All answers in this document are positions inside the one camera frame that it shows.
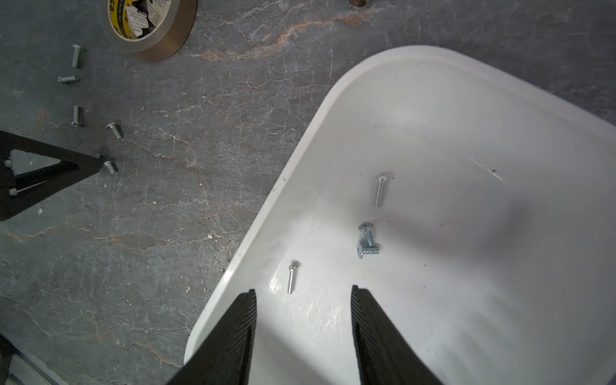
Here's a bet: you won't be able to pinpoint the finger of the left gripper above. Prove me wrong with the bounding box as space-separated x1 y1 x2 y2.
1 132 104 221

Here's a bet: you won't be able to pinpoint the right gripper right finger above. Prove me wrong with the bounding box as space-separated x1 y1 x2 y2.
351 286 441 384

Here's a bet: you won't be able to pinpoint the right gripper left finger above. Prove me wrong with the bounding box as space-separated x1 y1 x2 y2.
169 289 258 385

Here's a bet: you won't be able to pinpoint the silver screw crossed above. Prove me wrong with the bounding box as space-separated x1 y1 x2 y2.
358 222 375 247
357 242 380 259

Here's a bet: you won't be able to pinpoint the white plastic storage box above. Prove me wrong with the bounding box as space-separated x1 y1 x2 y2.
184 46 615 384

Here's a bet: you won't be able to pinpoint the silver screw long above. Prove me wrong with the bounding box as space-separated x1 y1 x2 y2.
374 175 388 209

